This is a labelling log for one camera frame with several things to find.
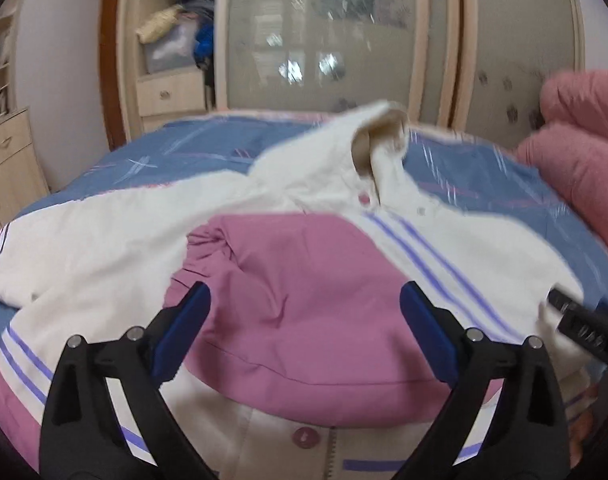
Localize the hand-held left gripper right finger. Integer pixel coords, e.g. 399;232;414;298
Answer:
391;281;571;480

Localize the pink quilt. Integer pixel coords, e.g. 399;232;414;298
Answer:
515;70;608;256

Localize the blue plaid bed sheet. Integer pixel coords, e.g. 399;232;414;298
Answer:
0;110;608;480

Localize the clear plastic bag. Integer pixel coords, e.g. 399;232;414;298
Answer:
145;24;199;75

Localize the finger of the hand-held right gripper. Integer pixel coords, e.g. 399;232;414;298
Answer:
546;285;608;363

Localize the blue cloth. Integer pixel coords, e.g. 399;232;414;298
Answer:
193;24;216;70

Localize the cream cloth bundle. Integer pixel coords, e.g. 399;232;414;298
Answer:
135;4;185;44

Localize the light wooden cabinet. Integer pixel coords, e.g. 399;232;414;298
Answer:
0;106;51;228

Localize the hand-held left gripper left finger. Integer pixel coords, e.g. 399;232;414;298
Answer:
39;281;220;480

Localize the brown door frame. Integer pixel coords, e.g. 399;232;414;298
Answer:
98;0;131;152

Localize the wardrobe with frosted glass doors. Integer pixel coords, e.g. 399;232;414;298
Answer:
116;0;587;148

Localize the light wooden drawer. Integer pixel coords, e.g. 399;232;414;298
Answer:
135;69;208;117

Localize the white and pink jacket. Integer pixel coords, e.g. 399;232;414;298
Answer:
0;101;602;480

